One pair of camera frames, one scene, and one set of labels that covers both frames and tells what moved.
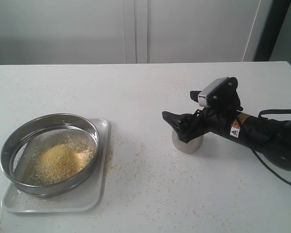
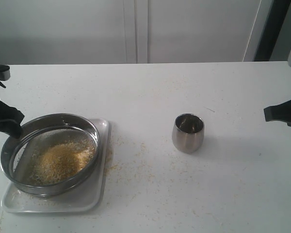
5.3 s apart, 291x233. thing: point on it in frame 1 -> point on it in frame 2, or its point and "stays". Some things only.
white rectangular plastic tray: [89, 196] stays
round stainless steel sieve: [46, 154] stays
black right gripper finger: [177, 121] -> [289, 112]
